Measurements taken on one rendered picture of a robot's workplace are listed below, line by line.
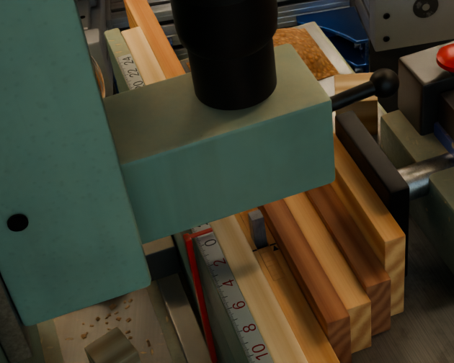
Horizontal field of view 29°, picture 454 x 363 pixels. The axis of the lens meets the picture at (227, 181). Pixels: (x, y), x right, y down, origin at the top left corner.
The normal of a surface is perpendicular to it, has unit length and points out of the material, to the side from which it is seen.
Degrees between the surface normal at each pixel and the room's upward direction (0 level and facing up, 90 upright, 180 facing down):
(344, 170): 0
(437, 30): 90
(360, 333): 90
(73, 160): 90
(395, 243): 90
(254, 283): 0
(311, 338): 0
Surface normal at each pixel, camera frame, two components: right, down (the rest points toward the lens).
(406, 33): 0.11, 0.67
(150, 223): 0.32, 0.62
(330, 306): -0.12, -0.72
